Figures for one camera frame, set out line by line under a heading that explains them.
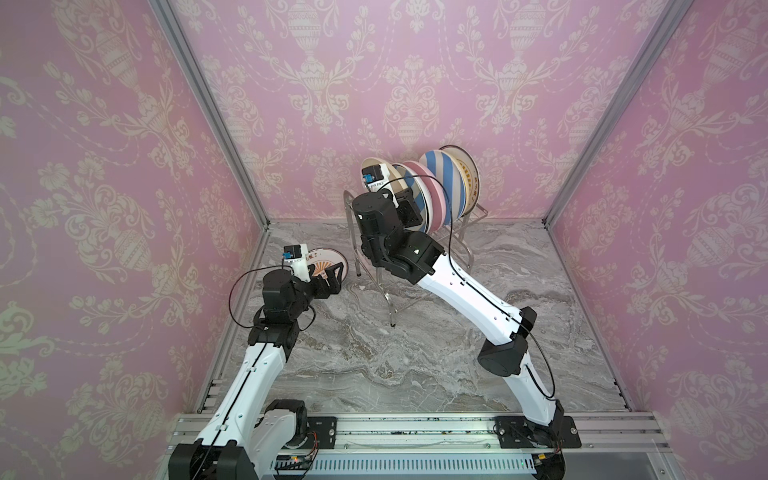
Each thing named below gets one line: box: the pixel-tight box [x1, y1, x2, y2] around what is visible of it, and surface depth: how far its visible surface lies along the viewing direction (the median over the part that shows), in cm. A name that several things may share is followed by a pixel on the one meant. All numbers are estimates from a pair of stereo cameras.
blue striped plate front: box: [420, 150, 467, 225], surface depth 76 cm
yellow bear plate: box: [442, 151, 469, 220], surface depth 73 cm
